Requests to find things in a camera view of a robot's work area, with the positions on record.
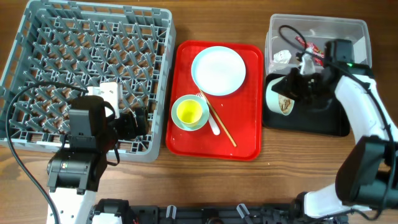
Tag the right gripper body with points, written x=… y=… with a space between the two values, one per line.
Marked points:
x=304 y=85

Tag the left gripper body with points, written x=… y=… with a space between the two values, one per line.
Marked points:
x=124 y=127

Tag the light green bowl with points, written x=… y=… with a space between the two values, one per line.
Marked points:
x=272 y=100

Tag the white napkin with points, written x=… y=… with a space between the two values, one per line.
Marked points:
x=280 y=61

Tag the red snack wrapper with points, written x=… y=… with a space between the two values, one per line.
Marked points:
x=310 y=46

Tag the yellow cup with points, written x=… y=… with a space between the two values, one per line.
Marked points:
x=189 y=112

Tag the rice and food scraps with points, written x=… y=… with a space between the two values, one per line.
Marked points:
x=285 y=104

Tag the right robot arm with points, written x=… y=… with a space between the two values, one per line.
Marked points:
x=367 y=180

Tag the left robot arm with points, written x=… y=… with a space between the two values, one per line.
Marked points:
x=75 y=172

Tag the grey dishwasher rack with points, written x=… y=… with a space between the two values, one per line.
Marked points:
x=64 y=46

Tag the black plastic tray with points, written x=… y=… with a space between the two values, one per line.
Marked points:
x=325 y=116

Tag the red plastic tray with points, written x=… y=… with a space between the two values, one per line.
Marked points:
x=240 y=112

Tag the clear plastic bin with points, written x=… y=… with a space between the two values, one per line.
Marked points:
x=319 y=30

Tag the large light blue plate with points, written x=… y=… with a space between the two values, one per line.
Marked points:
x=218 y=71

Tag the wooden chopstick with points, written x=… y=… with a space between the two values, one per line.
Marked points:
x=220 y=121

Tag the white plastic fork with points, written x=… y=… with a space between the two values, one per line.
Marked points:
x=214 y=127

